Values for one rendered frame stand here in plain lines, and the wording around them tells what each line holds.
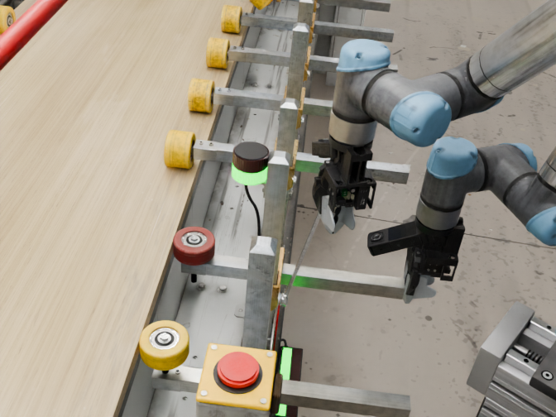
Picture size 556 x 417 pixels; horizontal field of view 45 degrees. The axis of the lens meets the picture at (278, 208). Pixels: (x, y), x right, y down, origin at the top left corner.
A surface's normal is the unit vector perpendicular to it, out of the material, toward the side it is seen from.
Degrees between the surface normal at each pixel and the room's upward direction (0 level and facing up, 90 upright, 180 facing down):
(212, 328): 0
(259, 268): 90
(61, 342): 0
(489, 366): 90
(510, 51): 87
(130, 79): 0
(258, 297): 90
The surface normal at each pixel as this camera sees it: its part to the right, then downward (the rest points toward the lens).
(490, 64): -0.85, 0.22
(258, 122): 0.08, -0.79
